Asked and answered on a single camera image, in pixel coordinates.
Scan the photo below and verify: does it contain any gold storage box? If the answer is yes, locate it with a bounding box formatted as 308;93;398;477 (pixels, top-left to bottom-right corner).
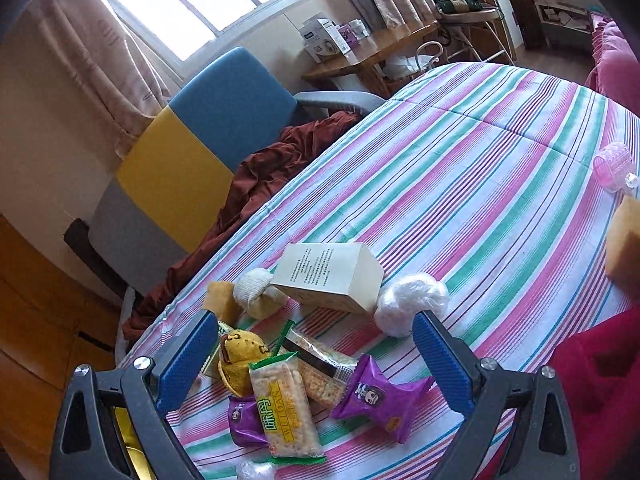
114;408;155;480

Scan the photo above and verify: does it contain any beige curtain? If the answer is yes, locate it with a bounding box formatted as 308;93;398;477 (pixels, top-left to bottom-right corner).
27;0;170;157

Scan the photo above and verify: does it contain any white plastic bag ball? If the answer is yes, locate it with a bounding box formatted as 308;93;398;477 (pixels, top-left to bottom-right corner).
373;273;450;338

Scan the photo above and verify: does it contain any wooden bedside desk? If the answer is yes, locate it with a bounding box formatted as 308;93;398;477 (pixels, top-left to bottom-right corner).
302;21;438;99

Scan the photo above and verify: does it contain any blue yellow grey headboard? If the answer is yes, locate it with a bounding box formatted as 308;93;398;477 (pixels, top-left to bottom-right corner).
88;48;304;295

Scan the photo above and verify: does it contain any yellow knitted hat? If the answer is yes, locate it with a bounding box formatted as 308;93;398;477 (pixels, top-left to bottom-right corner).
218;330;271;398

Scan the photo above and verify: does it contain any white cardboard box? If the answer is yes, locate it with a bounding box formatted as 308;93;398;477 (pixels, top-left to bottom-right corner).
271;243;384;316

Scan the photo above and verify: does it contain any maroon blanket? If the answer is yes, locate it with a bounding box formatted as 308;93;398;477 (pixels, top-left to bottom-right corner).
122;110;362;344

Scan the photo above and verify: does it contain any small white plastic ball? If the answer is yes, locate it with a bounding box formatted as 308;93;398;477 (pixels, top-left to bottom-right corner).
236;460;278;480

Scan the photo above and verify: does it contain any purple snack packet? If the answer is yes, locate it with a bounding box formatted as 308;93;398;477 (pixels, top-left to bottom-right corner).
228;396;268;448
331;354;435;443

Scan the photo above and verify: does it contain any black label cracker packet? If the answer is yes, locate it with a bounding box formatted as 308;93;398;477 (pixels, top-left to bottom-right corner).
279;326;357;410

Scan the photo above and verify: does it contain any striped bed sheet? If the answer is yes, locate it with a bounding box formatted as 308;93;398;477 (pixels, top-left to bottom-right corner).
120;63;639;479

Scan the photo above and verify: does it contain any yellow sponge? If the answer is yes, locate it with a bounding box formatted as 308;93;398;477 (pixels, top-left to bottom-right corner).
605;196;640;302
202;281;243;326

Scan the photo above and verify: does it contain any green cracker packet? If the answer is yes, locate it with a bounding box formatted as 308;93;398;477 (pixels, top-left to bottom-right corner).
248;352;326;465

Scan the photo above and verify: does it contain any red garment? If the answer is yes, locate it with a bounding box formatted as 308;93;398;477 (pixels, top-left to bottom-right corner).
550;307;639;479

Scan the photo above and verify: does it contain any white product box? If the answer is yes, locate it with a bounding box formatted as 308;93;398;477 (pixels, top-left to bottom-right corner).
298;18;352;64

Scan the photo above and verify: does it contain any rolled cream sock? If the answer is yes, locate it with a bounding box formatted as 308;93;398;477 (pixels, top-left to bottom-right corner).
233;268;288;320

